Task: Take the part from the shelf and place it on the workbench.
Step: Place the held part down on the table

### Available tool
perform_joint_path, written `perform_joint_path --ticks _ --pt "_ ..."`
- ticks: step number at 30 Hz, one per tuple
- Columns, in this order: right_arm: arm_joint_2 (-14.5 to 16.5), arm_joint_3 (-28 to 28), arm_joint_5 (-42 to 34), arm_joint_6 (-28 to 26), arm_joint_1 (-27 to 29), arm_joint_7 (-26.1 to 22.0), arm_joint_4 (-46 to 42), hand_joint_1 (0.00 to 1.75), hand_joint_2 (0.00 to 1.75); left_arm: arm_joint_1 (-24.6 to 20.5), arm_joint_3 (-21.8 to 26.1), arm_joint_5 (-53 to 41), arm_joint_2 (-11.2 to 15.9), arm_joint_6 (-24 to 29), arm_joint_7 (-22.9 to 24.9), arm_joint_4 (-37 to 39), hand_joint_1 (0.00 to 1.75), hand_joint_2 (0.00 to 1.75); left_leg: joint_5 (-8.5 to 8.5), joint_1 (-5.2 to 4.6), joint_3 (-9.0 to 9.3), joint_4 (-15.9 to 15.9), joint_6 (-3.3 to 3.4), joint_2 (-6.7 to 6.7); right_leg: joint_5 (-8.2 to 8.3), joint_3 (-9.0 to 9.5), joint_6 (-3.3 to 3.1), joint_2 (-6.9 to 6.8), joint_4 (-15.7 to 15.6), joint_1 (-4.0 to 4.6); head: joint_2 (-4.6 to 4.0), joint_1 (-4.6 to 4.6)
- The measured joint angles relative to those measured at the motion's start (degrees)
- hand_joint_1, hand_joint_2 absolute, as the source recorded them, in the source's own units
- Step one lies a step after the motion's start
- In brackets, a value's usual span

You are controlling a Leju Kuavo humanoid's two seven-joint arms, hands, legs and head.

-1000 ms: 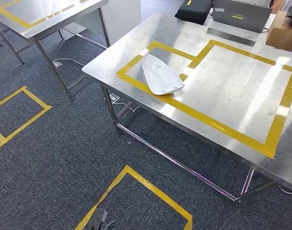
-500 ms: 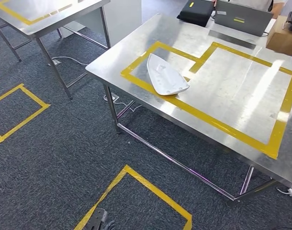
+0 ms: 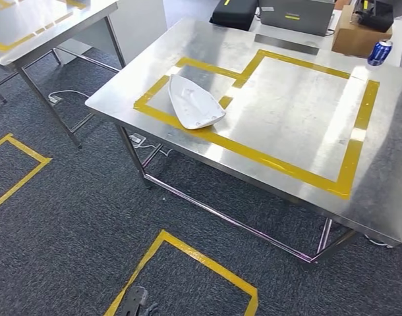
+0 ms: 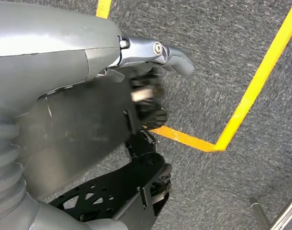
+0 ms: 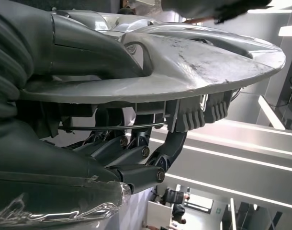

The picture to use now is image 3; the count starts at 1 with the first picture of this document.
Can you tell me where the white triangular plastic part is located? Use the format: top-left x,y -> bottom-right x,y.
168,74 -> 227,131

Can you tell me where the stainless steel workbench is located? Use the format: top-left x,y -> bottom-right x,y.
85,17 -> 402,265

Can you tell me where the yellow tape square marking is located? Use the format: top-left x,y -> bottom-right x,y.
104,230 -> 259,316

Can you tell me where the yellow tape double rectangle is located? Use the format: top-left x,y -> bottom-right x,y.
133,49 -> 380,201

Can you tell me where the black zip case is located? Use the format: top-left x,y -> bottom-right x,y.
209,0 -> 258,32

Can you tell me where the white cabinet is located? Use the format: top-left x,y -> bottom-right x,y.
56,0 -> 169,66

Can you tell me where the grey laptop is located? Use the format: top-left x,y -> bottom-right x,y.
258,0 -> 335,37

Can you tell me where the brown cardboard box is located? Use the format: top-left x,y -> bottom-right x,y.
332,4 -> 394,59

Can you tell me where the blue drink can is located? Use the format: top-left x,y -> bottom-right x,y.
367,39 -> 394,67

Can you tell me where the stainless steel table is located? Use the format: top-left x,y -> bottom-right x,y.
0,0 -> 126,150

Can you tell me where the black device with yellow label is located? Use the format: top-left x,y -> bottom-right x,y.
354,0 -> 394,34

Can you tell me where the yellow tape outline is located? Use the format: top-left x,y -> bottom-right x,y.
0,0 -> 86,53

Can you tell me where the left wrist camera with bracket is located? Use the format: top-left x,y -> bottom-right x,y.
120,285 -> 150,316

